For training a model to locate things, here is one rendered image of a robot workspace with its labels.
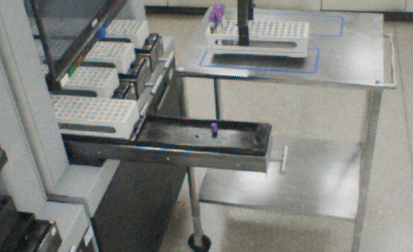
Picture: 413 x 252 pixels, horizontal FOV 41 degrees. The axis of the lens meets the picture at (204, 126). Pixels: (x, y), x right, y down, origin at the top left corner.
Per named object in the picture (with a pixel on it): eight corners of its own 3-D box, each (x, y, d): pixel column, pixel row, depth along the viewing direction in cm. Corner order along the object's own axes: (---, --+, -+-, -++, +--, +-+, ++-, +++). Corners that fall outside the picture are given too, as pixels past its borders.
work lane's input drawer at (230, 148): (14, 157, 150) (5, 131, 144) (37, 127, 161) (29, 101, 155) (284, 182, 135) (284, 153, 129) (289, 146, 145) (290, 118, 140)
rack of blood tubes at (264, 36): (205, 53, 165) (204, 34, 162) (212, 37, 173) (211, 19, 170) (306, 57, 160) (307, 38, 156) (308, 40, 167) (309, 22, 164)
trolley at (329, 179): (188, 252, 214) (163, 70, 165) (215, 174, 249) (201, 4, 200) (367, 279, 198) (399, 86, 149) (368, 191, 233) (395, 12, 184)
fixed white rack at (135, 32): (56, 48, 184) (52, 31, 180) (68, 34, 192) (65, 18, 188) (141, 52, 178) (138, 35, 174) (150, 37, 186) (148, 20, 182)
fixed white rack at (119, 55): (36, 72, 172) (31, 54, 169) (50, 56, 180) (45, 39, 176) (126, 77, 166) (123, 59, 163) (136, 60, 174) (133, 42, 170)
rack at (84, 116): (23, 134, 147) (16, 115, 143) (39, 112, 154) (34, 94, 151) (129, 142, 140) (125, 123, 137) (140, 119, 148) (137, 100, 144)
